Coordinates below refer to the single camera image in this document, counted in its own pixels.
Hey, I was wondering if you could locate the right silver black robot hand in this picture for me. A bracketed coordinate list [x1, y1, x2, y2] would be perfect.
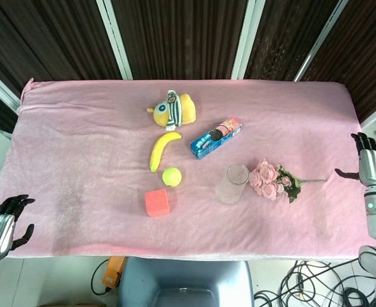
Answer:
[334, 132, 376, 187]

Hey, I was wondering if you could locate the pink rose bouquet green stem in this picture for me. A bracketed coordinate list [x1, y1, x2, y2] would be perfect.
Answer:
[249, 159, 328, 204]

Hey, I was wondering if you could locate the clear glass vase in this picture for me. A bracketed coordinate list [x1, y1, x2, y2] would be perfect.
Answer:
[215, 163, 250, 205]

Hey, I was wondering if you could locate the pink plush tablecloth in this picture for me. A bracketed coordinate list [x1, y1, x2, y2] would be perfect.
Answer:
[0, 78, 376, 262]

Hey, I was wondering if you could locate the orange handheld device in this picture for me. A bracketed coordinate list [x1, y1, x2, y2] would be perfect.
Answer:
[102, 255, 127, 287]

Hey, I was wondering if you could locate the red cube block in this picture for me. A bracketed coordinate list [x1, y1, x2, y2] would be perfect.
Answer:
[144, 188, 172, 218]

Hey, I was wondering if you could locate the blue cookie box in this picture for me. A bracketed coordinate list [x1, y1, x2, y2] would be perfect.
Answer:
[190, 116, 244, 160]

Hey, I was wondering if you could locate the green tennis ball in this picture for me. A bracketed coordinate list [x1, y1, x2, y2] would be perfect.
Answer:
[161, 167, 183, 188]

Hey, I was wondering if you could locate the yellow banana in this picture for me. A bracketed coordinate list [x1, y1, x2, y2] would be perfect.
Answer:
[149, 131, 182, 174]

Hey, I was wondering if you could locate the yellow plush toy striped scarf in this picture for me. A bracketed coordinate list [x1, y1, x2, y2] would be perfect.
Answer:
[146, 90, 198, 132]

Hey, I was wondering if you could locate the black cable loop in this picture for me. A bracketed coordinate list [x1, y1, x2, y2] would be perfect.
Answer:
[90, 258, 113, 297]

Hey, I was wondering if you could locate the black cable tangle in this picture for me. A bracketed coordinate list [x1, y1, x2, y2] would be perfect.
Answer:
[253, 258, 376, 307]

